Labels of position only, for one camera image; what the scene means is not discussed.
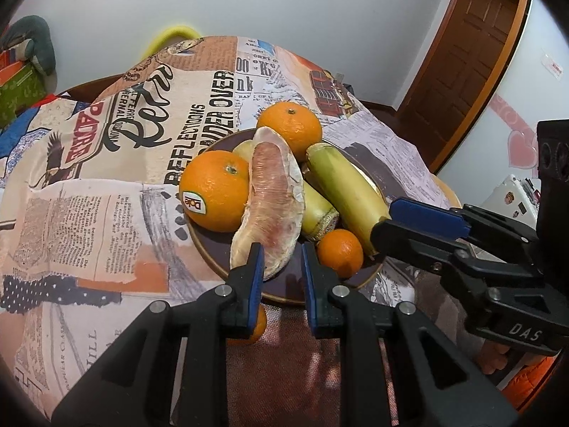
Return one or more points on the pink heart wall decal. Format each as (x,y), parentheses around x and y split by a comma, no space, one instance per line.
(520,151)

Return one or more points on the grey plush toy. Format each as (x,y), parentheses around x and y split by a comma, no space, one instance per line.
(38,40)

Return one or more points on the printed tablecloth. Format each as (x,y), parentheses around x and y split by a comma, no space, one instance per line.
(89,213)

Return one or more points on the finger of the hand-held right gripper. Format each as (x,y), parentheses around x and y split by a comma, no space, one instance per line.
(426,214)
(409,240)

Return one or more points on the orange cloth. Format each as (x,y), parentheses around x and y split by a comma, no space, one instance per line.
(531,380)

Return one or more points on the wall outlet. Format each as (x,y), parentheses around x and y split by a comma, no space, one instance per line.
(341,76)

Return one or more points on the large pomelo segment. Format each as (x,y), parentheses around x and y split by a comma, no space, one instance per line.
(271,195)

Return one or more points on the long sugarcane piece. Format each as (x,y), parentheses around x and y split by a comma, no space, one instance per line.
(351,195)

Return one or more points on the person's right hand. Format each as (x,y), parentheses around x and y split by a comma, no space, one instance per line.
(495,359)

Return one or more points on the small orange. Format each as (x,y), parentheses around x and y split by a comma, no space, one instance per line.
(340,251)
(261,327)

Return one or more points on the large orange with sticker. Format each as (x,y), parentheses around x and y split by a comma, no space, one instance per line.
(213,182)

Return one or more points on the short sugarcane piece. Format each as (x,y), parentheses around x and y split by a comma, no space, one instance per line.
(318,213)

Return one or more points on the dark purple plate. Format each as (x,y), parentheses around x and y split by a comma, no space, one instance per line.
(284,289)

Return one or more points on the wall sticker label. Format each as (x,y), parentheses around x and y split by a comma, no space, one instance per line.
(552,66)

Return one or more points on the white appliance with stickers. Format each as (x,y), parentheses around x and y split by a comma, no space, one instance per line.
(506,195)

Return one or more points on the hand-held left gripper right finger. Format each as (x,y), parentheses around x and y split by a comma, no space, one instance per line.
(311,293)

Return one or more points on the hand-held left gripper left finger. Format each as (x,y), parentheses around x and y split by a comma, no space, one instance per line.
(254,284)

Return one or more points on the green storage box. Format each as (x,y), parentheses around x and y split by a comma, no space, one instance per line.
(20,93)

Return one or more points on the yellow chair back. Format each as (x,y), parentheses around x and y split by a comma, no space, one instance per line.
(171,33)

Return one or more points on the orange mandarin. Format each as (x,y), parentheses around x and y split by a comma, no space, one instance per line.
(289,129)

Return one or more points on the brown wooden door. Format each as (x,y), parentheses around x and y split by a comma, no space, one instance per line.
(462,66)

